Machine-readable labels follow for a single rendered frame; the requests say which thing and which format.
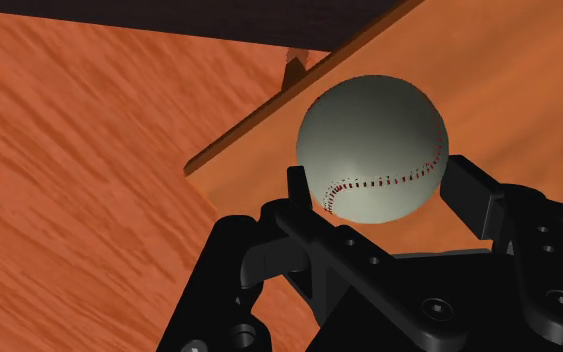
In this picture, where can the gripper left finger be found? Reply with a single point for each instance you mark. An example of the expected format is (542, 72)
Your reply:
(222, 273)

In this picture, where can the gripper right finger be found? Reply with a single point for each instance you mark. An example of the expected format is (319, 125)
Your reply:
(529, 229)

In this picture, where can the white baseball with red stitching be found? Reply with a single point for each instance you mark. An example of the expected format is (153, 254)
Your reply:
(371, 146)

